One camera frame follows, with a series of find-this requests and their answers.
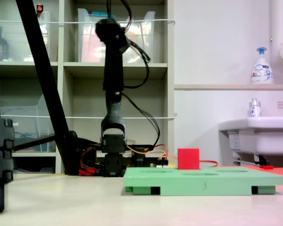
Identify red square block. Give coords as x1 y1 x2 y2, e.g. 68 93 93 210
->
177 148 200 170

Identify large clear plastic bin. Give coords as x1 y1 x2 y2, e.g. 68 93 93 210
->
77 8 156 64

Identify red base mount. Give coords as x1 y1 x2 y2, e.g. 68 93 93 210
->
79 166 97 176

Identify blue-edged pouch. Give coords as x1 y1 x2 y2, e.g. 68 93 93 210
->
88 10 116 21

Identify thin black tripod leg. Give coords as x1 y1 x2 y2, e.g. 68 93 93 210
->
13 133 57 151

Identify dark glass bottle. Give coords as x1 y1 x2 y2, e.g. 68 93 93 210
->
0 25 10 62

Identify clear angled plastic bin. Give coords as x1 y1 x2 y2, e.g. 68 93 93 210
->
0 94 57 153

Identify circuit board with wires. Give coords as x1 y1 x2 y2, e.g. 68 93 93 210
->
150 160 169 169

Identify white sink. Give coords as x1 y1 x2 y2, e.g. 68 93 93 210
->
218 117 283 165

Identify white foam soap pump bottle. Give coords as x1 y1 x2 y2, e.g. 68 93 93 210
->
250 46 274 85

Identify green shape-hole board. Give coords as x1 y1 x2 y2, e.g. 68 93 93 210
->
124 166 283 196

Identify thick black tripod leg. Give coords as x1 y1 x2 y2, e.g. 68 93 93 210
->
15 0 80 176

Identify white cord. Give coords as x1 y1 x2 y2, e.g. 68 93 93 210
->
0 19 176 25
0 113 178 120

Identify black arm wires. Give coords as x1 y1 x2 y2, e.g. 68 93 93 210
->
106 0 161 151

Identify notched black stack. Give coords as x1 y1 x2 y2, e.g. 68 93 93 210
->
0 117 15 214

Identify small clear sanitizer bottle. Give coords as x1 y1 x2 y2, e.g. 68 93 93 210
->
247 98 262 118

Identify clear plastic bin with bottles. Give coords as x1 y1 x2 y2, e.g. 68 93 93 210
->
0 10 51 62

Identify beige shelf unit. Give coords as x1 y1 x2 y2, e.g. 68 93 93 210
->
0 0 175 175

